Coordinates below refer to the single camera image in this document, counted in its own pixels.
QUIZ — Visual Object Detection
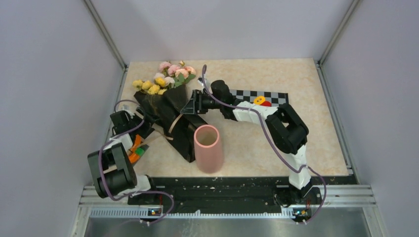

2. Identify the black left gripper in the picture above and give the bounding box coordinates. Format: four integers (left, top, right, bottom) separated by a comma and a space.
127, 107, 161, 138

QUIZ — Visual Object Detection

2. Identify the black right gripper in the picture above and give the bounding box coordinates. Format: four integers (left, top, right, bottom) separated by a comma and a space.
181, 90, 223, 115

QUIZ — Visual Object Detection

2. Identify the beige ribbon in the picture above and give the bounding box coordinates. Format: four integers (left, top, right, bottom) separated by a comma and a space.
151, 114, 183, 141

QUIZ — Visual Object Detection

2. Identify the flower bouquet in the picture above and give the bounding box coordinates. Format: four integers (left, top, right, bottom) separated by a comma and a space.
132, 61, 207, 162

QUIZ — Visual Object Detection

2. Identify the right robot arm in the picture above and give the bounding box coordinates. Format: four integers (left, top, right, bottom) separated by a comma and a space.
180, 78, 318, 205

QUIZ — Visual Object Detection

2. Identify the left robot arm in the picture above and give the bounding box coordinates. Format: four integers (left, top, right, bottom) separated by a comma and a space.
87, 110, 154, 198

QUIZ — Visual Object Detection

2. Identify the pink vase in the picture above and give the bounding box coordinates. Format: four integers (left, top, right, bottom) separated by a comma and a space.
193, 124, 224, 174

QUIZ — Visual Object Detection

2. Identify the green toy brick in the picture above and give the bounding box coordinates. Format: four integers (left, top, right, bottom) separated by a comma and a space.
135, 147, 145, 157

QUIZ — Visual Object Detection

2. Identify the yellow toy block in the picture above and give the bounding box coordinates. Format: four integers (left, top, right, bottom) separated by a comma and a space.
253, 96, 266, 105

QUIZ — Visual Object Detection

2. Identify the red toy block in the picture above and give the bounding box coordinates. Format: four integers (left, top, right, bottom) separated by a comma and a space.
261, 101, 272, 107

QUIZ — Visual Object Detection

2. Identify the black white chessboard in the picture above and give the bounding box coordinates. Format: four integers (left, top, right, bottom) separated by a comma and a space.
230, 89, 289, 107

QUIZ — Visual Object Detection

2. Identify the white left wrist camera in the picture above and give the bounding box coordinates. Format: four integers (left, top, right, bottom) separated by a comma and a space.
119, 105, 135, 118

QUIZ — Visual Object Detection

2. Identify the orange ring toy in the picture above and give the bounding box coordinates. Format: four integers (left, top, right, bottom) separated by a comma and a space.
128, 135, 145, 164

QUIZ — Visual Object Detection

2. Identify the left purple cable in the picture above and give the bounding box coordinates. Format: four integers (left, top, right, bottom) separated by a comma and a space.
97, 99, 175, 226

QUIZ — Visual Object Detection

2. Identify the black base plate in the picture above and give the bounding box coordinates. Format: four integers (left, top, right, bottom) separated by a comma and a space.
127, 176, 323, 215

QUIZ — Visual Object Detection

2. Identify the aluminium frame rail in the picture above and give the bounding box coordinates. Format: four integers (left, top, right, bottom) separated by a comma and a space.
82, 0, 128, 72

